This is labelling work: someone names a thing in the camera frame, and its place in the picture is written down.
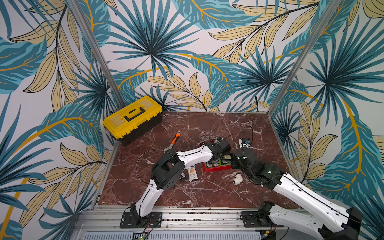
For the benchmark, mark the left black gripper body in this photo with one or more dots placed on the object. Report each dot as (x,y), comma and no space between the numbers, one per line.
(214,161)

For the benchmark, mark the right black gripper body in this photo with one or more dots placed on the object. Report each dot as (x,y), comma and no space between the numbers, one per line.
(237,160)

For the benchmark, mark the red storage box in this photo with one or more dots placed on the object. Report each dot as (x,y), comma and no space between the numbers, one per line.
(216,166)

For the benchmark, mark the white drycake cookie packet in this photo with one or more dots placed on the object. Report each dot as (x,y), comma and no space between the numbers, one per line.
(192,174)

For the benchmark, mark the black cookie packet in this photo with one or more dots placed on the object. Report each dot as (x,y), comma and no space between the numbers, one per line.
(182,177)

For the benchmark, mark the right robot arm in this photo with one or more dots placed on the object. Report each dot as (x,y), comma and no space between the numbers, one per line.
(324,219)

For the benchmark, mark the white pipe elbow fitting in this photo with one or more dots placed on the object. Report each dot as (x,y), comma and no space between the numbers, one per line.
(238,179)

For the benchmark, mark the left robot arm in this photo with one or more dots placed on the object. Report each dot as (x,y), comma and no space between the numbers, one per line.
(167,170)

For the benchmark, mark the green snack packet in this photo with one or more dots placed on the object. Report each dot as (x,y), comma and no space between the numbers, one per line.
(225,163)

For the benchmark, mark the yellow black toolbox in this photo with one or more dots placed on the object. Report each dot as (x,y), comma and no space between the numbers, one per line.
(134,120)

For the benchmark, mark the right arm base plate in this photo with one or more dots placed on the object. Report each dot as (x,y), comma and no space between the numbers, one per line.
(257,219)

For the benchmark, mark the aluminium front rail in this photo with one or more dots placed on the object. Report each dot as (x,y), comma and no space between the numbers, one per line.
(113,223)

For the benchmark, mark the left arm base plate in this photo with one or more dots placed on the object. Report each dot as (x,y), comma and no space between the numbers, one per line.
(141,220)

